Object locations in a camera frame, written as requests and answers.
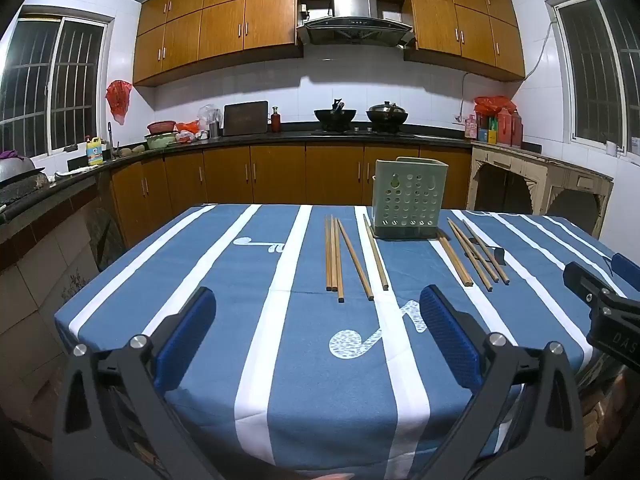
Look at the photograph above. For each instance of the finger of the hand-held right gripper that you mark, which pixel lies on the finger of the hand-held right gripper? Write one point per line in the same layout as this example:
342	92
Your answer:
626	266
582	280

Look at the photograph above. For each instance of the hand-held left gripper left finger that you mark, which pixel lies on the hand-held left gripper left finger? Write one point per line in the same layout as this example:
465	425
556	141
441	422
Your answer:
185	340

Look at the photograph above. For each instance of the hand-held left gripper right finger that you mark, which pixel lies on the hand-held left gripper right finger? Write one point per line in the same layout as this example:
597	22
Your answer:
445	340

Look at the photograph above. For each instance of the green perforated utensil holder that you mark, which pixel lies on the green perforated utensil holder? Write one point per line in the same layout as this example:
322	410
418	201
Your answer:
407	195

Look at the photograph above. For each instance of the black wok with utensils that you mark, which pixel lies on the black wok with utensils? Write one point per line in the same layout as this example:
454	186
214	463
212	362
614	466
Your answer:
335	116

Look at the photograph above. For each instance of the blue white striped tablecloth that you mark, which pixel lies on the blue white striped tablecloth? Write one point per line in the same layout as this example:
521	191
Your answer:
300	350

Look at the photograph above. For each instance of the white cup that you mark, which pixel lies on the white cup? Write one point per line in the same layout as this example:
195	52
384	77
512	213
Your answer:
611	148

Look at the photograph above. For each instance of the white side table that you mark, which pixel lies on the white side table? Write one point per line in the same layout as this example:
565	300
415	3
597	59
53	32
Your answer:
540	167

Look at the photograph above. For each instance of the large red bottles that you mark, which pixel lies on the large red bottles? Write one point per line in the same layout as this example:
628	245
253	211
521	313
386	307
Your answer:
510	130

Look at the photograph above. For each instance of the colourful seasoning boxes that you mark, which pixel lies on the colourful seasoning boxes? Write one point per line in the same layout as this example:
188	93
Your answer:
487	130

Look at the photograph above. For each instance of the pink bottle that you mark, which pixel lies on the pink bottle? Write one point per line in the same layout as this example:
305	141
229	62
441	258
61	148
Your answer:
470	127

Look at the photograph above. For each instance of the wooden base cabinets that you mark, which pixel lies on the wooden base cabinets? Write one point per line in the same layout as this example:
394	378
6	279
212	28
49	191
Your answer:
280	172

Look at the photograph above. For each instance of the crumpled red plastic bag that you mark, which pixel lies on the crumpled red plastic bag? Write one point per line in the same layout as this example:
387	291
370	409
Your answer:
492	105

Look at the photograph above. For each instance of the barred window above side table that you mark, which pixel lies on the barred window above side table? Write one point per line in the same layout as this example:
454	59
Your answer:
595	70

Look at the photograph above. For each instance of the white dish cloth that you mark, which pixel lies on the white dish cloth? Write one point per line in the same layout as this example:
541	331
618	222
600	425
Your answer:
75	171

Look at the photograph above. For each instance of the yellow detergent bottle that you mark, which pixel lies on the yellow detergent bottle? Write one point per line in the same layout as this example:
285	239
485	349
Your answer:
95	152

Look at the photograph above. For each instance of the steel cup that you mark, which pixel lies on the steel cup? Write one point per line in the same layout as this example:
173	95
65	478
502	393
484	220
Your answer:
214	130

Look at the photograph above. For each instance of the sink faucet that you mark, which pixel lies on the sink faucet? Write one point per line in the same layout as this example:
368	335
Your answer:
111	140

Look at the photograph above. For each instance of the orange plastic bag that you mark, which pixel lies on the orange plastic bag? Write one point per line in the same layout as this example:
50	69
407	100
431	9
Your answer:
187	126

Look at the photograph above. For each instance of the red basin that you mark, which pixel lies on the red basin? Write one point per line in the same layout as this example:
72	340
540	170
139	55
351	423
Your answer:
161	126

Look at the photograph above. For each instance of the black kitchen countertop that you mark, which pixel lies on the black kitchen countertop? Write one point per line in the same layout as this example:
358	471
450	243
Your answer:
280	136

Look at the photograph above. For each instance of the gas stove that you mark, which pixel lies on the gas stove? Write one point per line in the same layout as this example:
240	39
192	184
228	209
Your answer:
362	131

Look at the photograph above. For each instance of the clear plastic bag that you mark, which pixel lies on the clear plastic bag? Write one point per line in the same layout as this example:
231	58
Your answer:
207	114

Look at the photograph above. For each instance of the brown cutting board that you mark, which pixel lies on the brown cutting board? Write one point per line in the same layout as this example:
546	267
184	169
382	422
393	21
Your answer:
245	118

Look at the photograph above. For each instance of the wok with lid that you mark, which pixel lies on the wok with lid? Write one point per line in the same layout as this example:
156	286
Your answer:
386	114

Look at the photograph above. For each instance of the small red bottle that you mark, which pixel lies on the small red bottle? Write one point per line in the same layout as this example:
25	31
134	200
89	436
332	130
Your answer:
276	121

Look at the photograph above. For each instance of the metal pot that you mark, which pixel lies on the metal pot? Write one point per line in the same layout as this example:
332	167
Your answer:
15	169

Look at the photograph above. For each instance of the hanging red plastic bag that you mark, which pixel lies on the hanging red plastic bag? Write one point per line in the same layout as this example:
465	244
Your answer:
118	97

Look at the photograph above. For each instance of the steel range hood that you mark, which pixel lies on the steel range hood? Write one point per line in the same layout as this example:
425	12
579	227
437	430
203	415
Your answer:
355	25

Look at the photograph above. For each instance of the barred window with sliding frame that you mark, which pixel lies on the barred window with sliding frame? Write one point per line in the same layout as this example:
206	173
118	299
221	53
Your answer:
55	85

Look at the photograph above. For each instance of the wooden wall cabinets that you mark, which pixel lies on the wooden wall cabinets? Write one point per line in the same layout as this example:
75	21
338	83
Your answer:
225	20

